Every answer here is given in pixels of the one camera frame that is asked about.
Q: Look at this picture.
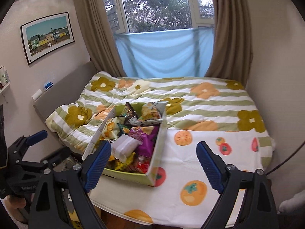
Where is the left hand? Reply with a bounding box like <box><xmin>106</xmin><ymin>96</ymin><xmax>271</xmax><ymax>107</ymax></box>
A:
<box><xmin>4</xmin><ymin>195</ymin><xmax>28</xmax><ymax>224</ymax></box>

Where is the light blue window cloth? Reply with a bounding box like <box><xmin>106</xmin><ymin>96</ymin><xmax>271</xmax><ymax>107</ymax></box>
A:
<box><xmin>115</xmin><ymin>27</ymin><xmax>214</xmax><ymax>79</ymax></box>

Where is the floral striped quilt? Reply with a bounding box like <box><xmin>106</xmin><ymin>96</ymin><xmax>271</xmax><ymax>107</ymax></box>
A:
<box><xmin>46</xmin><ymin>71</ymin><xmax>272</xmax><ymax>157</ymax></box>

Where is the brown curtain right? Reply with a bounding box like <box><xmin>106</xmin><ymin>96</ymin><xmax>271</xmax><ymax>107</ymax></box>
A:
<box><xmin>205</xmin><ymin>0</ymin><xmax>253</xmax><ymax>86</ymax></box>

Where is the purple potato chip bag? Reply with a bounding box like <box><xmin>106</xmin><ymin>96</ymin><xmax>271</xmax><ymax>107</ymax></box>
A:
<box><xmin>128</xmin><ymin>126</ymin><xmax>159</xmax><ymax>158</ymax></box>

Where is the grey bed headboard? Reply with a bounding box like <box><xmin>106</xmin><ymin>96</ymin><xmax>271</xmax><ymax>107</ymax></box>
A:
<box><xmin>33</xmin><ymin>61</ymin><xmax>97</xmax><ymax>122</ymax></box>

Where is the orange cake snack bag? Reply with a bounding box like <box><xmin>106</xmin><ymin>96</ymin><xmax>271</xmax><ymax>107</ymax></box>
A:
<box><xmin>101</xmin><ymin>116</ymin><xmax>125</xmax><ymax>139</ymax></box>

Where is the green white cardboard box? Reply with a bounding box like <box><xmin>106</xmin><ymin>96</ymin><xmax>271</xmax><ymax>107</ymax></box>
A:
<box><xmin>82</xmin><ymin>101</ymin><xmax>167</xmax><ymax>186</ymax></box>

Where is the wall shelf with bottles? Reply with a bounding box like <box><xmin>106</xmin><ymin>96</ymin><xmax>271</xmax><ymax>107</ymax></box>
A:
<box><xmin>0</xmin><ymin>66</ymin><xmax>10</xmax><ymax>95</ymax></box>

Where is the yellow gold snack bag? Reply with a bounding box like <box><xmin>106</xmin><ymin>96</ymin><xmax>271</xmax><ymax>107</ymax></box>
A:
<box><xmin>105</xmin><ymin>152</ymin><xmax>136</xmax><ymax>171</ymax></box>

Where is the brown curtain left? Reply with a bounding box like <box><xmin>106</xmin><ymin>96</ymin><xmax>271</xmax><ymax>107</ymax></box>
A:
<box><xmin>73</xmin><ymin>0</ymin><xmax>126</xmax><ymax>77</ymax></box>

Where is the framed houses picture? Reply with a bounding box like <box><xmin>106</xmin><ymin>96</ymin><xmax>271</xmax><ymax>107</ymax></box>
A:
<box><xmin>20</xmin><ymin>12</ymin><xmax>75</xmax><ymax>65</ymax></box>

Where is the white fruit print cloth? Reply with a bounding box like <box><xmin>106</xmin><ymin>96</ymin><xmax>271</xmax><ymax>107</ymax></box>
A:
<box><xmin>89</xmin><ymin>129</ymin><xmax>272</xmax><ymax>228</ymax></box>

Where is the black cable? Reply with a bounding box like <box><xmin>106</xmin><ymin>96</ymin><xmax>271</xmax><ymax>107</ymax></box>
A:
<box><xmin>266</xmin><ymin>139</ymin><xmax>305</xmax><ymax>176</ymax></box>

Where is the brown curtain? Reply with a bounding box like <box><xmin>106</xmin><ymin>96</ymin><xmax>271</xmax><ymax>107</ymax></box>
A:
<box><xmin>205</xmin><ymin>0</ymin><xmax>253</xmax><ymax>86</ymax></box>
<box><xmin>73</xmin><ymin>0</ymin><xmax>126</xmax><ymax>77</ymax></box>

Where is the blue object on headboard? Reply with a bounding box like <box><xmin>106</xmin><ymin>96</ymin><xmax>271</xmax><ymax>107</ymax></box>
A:
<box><xmin>43</xmin><ymin>82</ymin><xmax>53</xmax><ymax>92</ymax></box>

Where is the white object on headboard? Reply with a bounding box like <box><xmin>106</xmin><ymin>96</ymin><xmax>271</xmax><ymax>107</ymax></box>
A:
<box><xmin>31</xmin><ymin>89</ymin><xmax>43</xmax><ymax>102</ymax></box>

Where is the dark triangular snack bag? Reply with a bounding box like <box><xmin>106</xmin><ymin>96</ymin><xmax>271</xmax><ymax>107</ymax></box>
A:
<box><xmin>120</xmin><ymin>102</ymin><xmax>138</xmax><ymax>125</ymax></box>

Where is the window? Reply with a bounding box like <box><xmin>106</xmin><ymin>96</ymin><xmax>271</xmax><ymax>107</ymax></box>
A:
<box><xmin>103</xmin><ymin>0</ymin><xmax>214</xmax><ymax>34</ymax></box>

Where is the white translucent snack packet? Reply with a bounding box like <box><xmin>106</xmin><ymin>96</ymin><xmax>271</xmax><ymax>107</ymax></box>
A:
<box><xmin>111</xmin><ymin>134</ymin><xmax>142</xmax><ymax>162</ymax></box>

